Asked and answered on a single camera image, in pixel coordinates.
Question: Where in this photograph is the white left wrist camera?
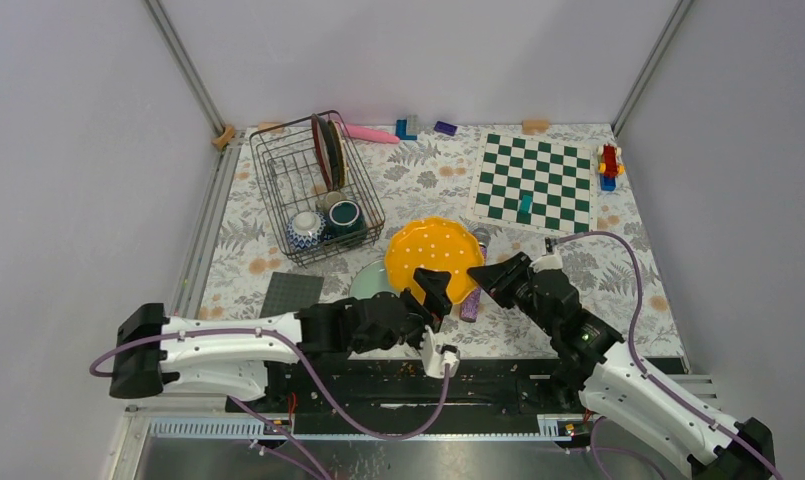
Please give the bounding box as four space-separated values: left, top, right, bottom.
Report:
420 326 461 379

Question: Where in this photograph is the floral tablecloth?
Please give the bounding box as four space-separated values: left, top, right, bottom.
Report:
194 126 685 359

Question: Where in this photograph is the grey studded baseplate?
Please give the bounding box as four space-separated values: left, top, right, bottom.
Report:
260 272 324 318

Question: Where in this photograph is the blue toy brick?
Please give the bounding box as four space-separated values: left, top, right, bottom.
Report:
395 118 418 141

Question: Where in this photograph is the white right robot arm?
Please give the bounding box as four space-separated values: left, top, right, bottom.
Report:
467 253 774 479

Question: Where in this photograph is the teal block on chessboard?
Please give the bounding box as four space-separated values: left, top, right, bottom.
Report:
518 195 533 215

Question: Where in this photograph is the wooden corner block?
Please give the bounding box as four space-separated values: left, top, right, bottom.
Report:
211 124 236 151

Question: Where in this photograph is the aluminium frame rail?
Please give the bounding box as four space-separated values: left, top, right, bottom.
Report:
142 0 227 137

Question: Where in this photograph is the light green flower plate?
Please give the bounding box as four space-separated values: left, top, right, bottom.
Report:
349 259 399 299

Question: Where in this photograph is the black wire dish rack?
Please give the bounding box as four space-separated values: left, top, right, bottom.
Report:
249 110 386 266

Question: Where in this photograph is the right aluminium frame post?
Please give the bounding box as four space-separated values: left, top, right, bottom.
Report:
611 0 695 137

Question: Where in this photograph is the cream ceramic cup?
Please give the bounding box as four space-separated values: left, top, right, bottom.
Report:
317 191 347 213

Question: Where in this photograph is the purple toy brick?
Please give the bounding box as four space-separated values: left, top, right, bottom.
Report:
434 121 458 137

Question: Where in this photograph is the brown rimmed beige plate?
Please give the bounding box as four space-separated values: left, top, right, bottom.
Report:
310 114 335 191

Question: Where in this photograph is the red yellow toy figure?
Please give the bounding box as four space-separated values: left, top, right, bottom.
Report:
597 144 625 192

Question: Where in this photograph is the dark green mug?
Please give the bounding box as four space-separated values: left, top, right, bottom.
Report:
328 200 366 237

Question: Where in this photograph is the yellow scalloped plate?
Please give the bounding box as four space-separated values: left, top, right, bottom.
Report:
384 217 484 305

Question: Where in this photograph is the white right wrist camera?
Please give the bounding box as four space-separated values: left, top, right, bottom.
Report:
530 238 563 273

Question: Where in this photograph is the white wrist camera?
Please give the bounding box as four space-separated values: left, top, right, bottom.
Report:
530 238 563 273
420 326 461 379

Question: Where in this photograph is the green white chessboard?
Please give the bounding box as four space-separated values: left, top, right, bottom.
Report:
466 131 599 235

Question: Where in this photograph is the grey toy brick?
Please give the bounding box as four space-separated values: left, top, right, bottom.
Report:
405 114 419 136

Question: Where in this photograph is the purple glitter microphone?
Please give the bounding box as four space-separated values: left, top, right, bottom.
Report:
459 227 491 323

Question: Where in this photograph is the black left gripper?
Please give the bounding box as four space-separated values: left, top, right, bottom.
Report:
353 270 452 360

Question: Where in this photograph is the blue white patterned bowl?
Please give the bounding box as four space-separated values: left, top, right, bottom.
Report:
286 211 326 251

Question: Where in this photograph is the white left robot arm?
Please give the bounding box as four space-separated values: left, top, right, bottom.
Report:
90 267 460 411

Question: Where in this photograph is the pink plastic object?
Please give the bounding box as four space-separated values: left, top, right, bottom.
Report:
342 124 400 144

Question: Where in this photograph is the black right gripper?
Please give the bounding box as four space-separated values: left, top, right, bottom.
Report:
466 251 559 336

